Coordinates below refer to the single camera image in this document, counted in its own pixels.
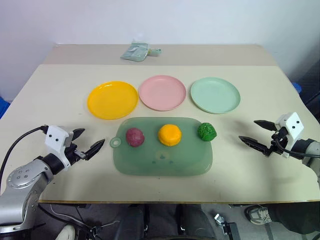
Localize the black floor cable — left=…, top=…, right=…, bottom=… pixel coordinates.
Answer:
left=37, top=203, right=121, bottom=240

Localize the blue plastic crate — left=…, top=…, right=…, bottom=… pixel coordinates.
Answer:
left=0, top=96, right=11, bottom=119

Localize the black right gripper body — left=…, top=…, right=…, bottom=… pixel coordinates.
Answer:
left=269, top=126, right=291, bottom=157

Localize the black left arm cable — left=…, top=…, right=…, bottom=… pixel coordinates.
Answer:
left=0, top=126, right=49, bottom=185

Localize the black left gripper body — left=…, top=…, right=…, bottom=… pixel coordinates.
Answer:
left=64, top=130, right=89, bottom=166

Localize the orange round toy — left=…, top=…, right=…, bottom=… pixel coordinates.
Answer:
left=157, top=123, right=182, bottom=147

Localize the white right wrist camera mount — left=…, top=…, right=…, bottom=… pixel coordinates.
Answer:
left=274, top=111, right=305, bottom=159

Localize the blue plastic object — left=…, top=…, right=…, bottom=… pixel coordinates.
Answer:
left=292, top=81, right=304, bottom=95

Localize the white shoe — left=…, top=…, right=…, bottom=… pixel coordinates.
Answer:
left=54, top=224, right=76, bottom=240

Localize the black box with silver clamp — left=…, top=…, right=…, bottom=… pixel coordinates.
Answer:
left=214, top=213, right=241, bottom=240

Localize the translucent green cutting board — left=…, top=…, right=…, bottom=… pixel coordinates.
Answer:
left=109, top=116, right=215, bottom=178

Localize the pink plastic plate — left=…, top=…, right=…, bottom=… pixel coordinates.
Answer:
left=138, top=74, right=187, bottom=112

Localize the pale green fabric pouch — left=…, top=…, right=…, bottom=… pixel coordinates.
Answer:
left=119, top=41, right=150, bottom=62

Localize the grey sneaker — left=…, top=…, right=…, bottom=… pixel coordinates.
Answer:
left=244, top=203, right=272, bottom=225

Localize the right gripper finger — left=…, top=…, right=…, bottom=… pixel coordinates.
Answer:
left=253, top=119, right=278, bottom=132
left=238, top=135, right=272, bottom=158

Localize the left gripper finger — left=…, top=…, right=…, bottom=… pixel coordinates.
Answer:
left=73, top=128, right=86, bottom=141
left=84, top=138, right=106, bottom=161

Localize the dark trouser leg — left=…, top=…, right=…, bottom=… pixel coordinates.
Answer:
left=266, top=200, right=320, bottom=235

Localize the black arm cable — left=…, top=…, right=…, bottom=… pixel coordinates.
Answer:
left=274, top=138, right=320, bottom=159
left=0, top=126, right=49, bottom=185

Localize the purple round toy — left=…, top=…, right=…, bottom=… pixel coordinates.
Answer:
left=125, top=127, right=146, bottom=148

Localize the yellow plastic plate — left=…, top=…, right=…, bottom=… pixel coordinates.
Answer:
left=86, top=80, right=139, bottom=121

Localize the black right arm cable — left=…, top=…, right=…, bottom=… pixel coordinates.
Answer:
left=274, top=138, right=320, bottom=159

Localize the green round toy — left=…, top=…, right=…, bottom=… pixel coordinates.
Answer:
left=197, top=122, right=217, bottom=142

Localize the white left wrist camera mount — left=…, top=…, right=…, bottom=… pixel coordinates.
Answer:
left=44, top=125, right=71, bottom=171

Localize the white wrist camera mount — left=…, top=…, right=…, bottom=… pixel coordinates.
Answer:
left=44, top=125, right=71, bottom=171
left=274, top=111, right=305, bottom=159

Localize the pale green plastic plate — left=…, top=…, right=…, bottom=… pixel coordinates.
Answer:
left=190, top=76, right=241, bottom=115

